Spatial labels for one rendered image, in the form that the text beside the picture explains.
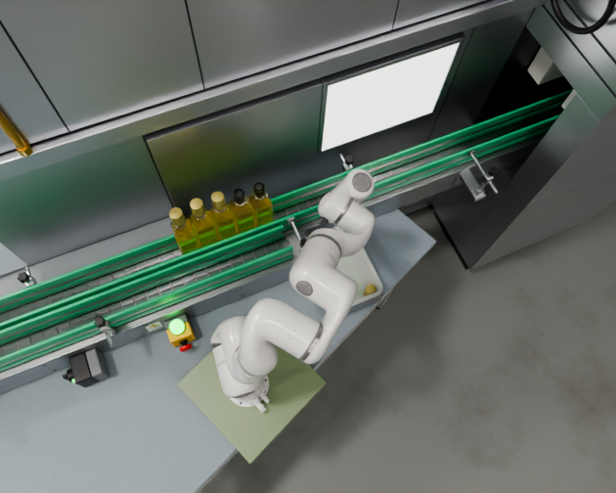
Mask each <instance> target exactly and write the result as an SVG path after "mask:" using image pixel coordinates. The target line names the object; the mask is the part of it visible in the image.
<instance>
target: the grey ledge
mask: <svg viewBox="0 0 616 493"><path fill-rule="evenodd" d="M171 222H172V220H171V218H170V216H169V217H166V218H164V219H161V220H158V221H156V222H153V223H151V224H148V225H145V226H142V227H139V228H137V229H134V230H131V231H128V232H125V233H123V234H120V235H117V236H114V237H111V238H109V239H106V240H103V241H100V242H97V243H95V244H92V245H89V246H85V247H82V248H80V249H77V250H74V251H71V252H68V253H66V254H63V255H60V256H57V257H54V258H52V259H49V260H46V261H43V262H40V263H38V264H35V265H32V266H29V269H30V273H31V277H33V278H34V279H36V282H37V284H39V283H42V282H44V281H47V280H50V279H53V278H55V277H58V276H61V275H63V274H65V273H68V272H71V271H74V270H76V269H79V268H82V267H85V266H87V265H90V264H93V263H96V262H98V261H101V260H104V259H107V258H109V257H112V256H115V255H118V254H120V253H123V252H125V251H128V250H130V249H133V248H136V247H140V246H143V245H146V244H148V243H151V242H154V241H157V240H159V239H162V238H165V237H168V236H170V235H173V232H172V230H171V227H170V223H171ZM24 267H25V265H24V266H21V267H18V268H15V269H13V270H10V271H7V272H4V273H1V274H0V297H1V296H4V295H7V294H10V293H12V292H15V291H20V290H22V289H25V284H23V283H21V282H20V281H19V280H18V276H19V273H22V272H25V269H24Z"/></svg>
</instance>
